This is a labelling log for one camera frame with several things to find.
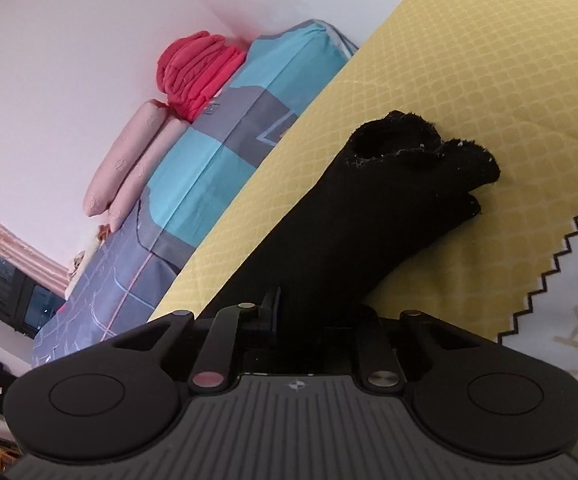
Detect teal and grey patterned quilt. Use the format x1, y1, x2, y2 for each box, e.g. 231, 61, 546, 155
142, 19, 361, 263

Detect pink curtain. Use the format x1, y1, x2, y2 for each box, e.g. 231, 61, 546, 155
0, 199, 71, 297

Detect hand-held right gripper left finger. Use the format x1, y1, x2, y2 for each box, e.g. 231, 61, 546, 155
102, 287, 282, 392

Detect red folded cloth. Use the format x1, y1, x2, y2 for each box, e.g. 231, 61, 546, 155
156, 30, 248, 122

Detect pink roll pillow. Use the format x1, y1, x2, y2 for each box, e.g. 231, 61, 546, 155
108, 116, 191, 232
82, 99, 166, 218

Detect dark window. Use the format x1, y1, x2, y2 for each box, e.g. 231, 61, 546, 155
0, 232, 68, 337

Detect black pants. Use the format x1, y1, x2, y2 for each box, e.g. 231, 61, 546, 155
196, 109, 501, 333

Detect blue plaid quilt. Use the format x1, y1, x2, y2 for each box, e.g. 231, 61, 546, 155
31, 199, 197, 367

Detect yellow and white blanket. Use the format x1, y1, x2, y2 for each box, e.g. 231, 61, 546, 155
146, 0, 578, 461

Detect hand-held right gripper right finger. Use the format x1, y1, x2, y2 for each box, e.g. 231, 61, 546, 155
326, 306, 498, 392

